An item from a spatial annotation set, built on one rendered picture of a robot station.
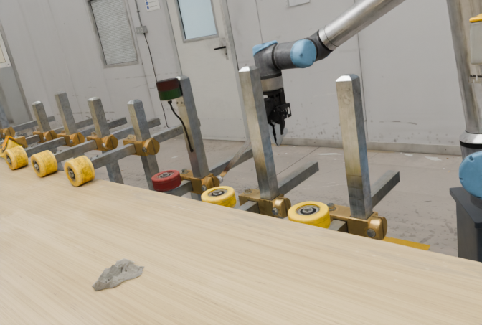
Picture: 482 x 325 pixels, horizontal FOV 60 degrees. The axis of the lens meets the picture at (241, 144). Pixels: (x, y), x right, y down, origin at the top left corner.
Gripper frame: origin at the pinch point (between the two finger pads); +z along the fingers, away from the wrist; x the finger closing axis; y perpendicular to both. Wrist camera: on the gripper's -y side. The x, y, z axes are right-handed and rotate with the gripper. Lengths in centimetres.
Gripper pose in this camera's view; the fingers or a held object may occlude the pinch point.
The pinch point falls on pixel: (277, 143)
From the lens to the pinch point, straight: 155.1
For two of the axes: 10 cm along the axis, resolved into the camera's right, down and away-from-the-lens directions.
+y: 6.3, -3.2, 7.1
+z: 1.8, 9.5, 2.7
